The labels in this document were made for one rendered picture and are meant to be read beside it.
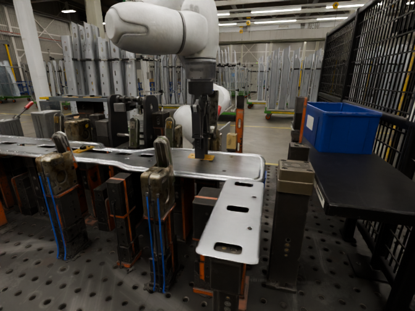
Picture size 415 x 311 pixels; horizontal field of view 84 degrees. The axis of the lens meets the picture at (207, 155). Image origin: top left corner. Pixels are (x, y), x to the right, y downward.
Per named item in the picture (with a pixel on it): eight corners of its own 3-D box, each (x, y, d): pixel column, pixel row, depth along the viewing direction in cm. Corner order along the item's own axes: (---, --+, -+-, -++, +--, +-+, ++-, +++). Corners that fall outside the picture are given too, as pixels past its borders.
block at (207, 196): (187, 294, 63) (183, 203, 54) (199, 263, 73) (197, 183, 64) (221, 302, 61) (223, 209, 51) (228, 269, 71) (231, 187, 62)
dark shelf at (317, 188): (324, 216, 45) (326, 203, 44) (289, 126, 128) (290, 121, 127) (462, 234, 40) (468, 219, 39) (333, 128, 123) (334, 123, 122)
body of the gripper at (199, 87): (192, 80, 73) (193, 110, 76) (183, 80, 65) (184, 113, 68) (216, 80, 71) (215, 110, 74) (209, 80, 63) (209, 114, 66)
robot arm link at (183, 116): (190, 145, 154) (168, 121, 154) (210, 128, 157) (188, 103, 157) (191, 142, 138) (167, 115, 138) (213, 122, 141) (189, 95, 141)
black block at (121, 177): (109, 270, 71) (94, 184, 61) (128, 247, 81) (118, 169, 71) (132, 276, 69) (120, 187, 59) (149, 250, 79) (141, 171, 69)
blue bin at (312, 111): (317, 152, 74) (324, 111, 70) (298, 131, 103) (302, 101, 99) (373, 155, 72) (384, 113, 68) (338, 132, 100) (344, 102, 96)
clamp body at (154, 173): (140, 290, 64) (126, 176, 53) (159, 260, 75) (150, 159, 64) (170, 298, 62) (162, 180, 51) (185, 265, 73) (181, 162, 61)
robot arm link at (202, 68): (180, 58, 63) (180, 81, 65) (212, 58, 61) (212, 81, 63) (190, 60, 71) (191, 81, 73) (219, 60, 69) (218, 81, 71)
